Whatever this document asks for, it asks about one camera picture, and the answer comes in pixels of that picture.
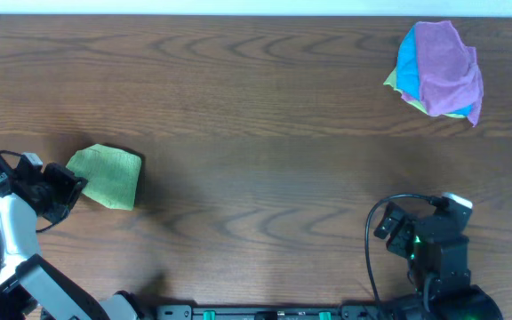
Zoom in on green cloth under pile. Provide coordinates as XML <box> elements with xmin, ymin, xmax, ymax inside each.
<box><xmin>383</xmin><ymin>66</ymin><xmax>467</xmax><ymax>120</ymax></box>

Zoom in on blue microfiber cloth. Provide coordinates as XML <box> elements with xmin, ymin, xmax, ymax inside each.
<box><xmin>396</xmin><ymin>24</ymin><xmax>475</xmax><ymax>117</ymax></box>

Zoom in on light green microfiber cloth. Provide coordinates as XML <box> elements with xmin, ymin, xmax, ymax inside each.
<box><xmin>67</xmin><ymin>144</ymin><xmax>142</xmax><ymax>211</ymax></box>

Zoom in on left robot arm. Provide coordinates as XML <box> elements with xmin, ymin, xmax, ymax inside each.
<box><xmin>0</xmin><ymin>150</ymin><xmax>146</xmax><ymax>319</ymax></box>

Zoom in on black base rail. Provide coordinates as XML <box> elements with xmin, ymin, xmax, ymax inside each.
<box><xmin>155</xmin><ymin>304</ymin><xmax>392</xmax><ymax>320</ymax></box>

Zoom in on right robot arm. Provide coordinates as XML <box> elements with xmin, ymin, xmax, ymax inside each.
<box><xmin>373</xmin><ymin>195</ymin><xmax>503</xmax><ymax>320</ymax></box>

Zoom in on purple microfiber cloth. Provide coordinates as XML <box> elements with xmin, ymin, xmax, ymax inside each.
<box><xmin>400</xmin><ymin>20</ymin><xmax>484</xmax><ymax>128</ymax></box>

